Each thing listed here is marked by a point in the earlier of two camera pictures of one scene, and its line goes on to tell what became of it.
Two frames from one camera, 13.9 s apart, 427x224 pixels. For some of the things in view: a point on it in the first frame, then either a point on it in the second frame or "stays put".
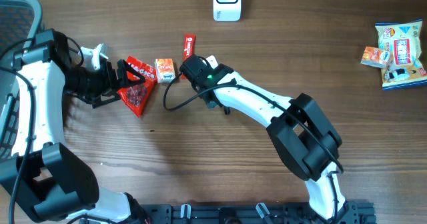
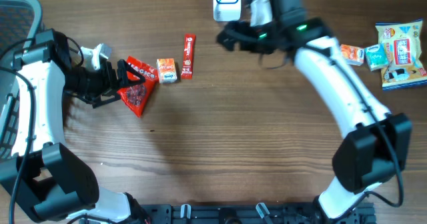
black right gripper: (211, 103) → (246, 43)
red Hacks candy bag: (137, 95) stays put
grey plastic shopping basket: (21, 20) stays put
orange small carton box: (375, 57) → (352, 55)
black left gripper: (110, 83) stays put
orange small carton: (165, 70) stays put
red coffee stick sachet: (189, 48) stays put
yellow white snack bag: (377, 57) → (403, 42)
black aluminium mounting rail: (352, 213) stays put
